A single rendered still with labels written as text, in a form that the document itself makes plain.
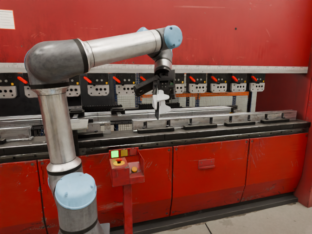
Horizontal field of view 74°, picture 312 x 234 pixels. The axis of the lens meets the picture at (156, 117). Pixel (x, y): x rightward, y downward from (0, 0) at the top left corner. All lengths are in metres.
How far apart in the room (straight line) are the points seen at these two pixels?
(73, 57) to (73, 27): 1.01
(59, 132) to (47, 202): 1.05
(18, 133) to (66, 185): 1.06
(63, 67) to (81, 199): 0.38
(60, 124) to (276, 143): 1.94
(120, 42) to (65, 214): 0.53
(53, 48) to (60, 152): 0.34
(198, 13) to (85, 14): 0.84
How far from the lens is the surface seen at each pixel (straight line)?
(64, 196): 0.68
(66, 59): 0.60
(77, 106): 1.62
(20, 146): 1.61
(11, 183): 1.72
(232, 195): 2.19
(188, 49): 1.74
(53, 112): 0.73
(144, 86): 0.81
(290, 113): 2.47
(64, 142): 0.76
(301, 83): 2.56
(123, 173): 1.31
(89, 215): 0.72
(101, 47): 0.64
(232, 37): 1.95
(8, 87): 1.66
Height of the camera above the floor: 1.33
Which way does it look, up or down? 12 degrees down
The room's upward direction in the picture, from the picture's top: straight up
